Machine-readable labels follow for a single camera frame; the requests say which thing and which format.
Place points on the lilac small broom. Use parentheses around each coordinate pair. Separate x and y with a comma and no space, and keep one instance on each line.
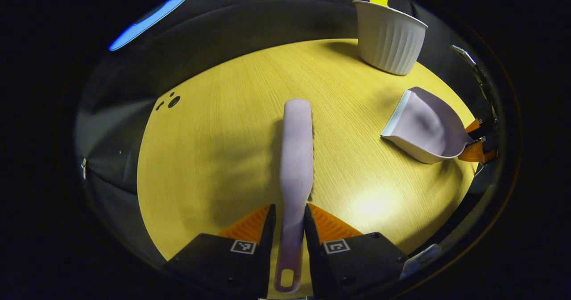
(296,157)

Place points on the white ribbed garbage bin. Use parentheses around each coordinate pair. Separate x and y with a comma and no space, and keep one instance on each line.
(390,41)

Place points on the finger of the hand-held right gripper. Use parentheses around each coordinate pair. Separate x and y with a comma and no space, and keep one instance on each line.
(475,153)
(479,132)

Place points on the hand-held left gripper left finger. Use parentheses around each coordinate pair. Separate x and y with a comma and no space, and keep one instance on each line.
(266,251)

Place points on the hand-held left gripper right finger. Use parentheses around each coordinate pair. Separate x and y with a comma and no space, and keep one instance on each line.
(312,251)

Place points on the lilac plastic dustpan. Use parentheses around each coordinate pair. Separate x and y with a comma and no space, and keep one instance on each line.
(424,126)

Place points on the yellow wooden desktop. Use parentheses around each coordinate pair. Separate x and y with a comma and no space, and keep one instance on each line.
(223,135)

